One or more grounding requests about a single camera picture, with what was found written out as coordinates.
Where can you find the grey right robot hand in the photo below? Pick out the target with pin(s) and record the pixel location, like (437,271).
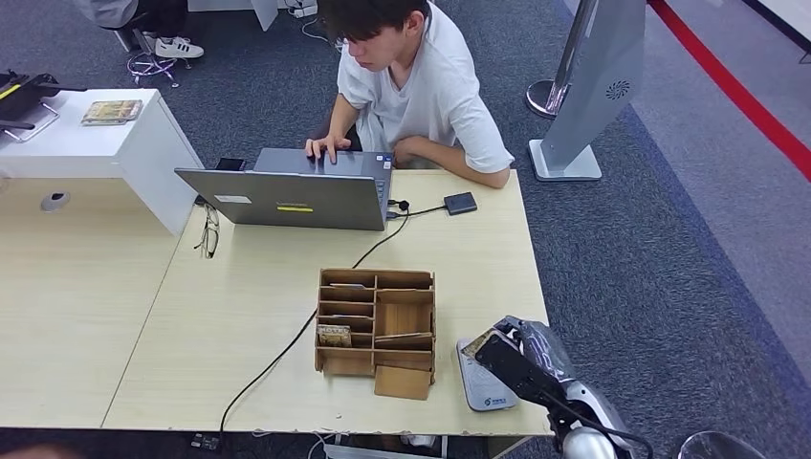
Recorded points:
(542,348)

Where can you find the grey desk grommet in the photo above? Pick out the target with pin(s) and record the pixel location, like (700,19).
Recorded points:
(54,203)

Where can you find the grey kiosk stand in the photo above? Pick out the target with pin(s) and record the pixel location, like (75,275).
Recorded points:
(589,82)

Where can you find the white furniture panel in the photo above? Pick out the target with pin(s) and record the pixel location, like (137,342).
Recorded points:
(263,13)

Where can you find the white power strip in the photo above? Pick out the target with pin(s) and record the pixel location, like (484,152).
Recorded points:
(305,10)

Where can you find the person's right hand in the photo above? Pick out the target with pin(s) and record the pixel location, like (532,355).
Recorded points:
(326,144)

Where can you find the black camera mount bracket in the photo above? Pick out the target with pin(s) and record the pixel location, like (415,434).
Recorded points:
(513,374)

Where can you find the small black box device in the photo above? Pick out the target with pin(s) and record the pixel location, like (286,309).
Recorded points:
(460,203)

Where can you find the person's left hand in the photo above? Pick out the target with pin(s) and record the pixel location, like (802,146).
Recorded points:
(405,152)

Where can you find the eyeglasses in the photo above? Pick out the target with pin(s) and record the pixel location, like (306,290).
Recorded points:
(209,237)

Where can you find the wooden card organizer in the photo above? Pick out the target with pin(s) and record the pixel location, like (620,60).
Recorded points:
(336,362)

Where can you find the chrome stanchion post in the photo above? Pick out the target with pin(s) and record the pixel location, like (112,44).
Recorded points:
(543,98)

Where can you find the person's right forearm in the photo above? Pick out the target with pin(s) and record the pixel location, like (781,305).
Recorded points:
(342,117)

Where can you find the person's left forearm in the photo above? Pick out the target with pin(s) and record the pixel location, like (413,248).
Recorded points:
(456,161)

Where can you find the chrome stool base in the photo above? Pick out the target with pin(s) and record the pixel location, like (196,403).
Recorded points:
(151,63)

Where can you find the person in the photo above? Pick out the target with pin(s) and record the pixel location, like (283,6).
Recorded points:
(171,16)
(437,95)

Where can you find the white cabinet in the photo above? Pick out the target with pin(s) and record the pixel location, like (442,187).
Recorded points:
(95,146)

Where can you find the grey card reader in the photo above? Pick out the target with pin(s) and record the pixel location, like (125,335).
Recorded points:
(484,389)

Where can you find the grey laptop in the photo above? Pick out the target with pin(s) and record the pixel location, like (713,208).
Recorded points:
(298,196)

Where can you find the stack of gold cards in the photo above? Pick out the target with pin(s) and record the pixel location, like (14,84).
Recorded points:
(111,112)

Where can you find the black phone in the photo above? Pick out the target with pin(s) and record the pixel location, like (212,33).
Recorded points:
(230,165)

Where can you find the white storage box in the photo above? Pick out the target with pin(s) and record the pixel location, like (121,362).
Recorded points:
(380,453)

